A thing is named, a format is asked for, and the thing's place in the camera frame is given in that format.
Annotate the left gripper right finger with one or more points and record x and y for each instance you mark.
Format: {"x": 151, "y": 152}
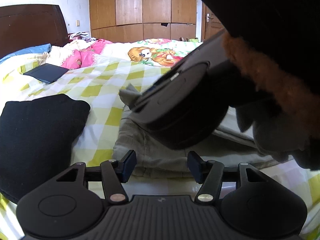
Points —
{"x": 208, "y": 174}

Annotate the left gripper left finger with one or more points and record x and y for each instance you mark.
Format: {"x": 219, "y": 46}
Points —
{"x": 114, "y": 174}

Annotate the grey-green pants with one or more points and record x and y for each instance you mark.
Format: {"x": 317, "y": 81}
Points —
{"x": 156, "y": 160}

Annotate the right gloved hand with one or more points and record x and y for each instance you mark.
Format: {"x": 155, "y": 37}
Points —
{"x": 274, "y": 132}

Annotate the black folded garment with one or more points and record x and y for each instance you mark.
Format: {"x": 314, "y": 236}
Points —
{"x": 36, "y": 141}

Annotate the brown wooden door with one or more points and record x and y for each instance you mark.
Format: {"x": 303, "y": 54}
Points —
{"x": 211, "y": 25}

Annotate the colourful checked bed quilt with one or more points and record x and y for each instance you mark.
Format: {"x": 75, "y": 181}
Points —
{"x": 98, "y": 70}

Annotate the wooden wardrobe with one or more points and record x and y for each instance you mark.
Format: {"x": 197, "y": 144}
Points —
{"x": 135, "y": 20}

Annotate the dark blue notebook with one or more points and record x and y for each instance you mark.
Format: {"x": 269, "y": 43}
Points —
{"x": 47, "y": 73}

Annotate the blue pillow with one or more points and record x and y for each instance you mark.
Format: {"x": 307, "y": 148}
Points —
{"x": 30, "y": 50}

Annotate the dark wooden headboard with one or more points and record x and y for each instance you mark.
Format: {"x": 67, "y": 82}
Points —
{"x": 29, "y": 25}

